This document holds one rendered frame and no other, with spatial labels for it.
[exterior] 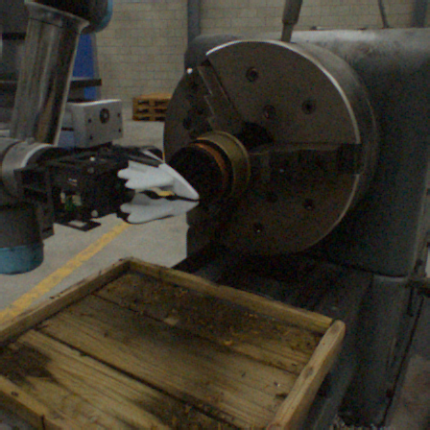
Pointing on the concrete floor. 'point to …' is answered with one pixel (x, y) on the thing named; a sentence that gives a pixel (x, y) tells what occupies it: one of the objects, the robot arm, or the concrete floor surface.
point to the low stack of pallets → (151, 107)
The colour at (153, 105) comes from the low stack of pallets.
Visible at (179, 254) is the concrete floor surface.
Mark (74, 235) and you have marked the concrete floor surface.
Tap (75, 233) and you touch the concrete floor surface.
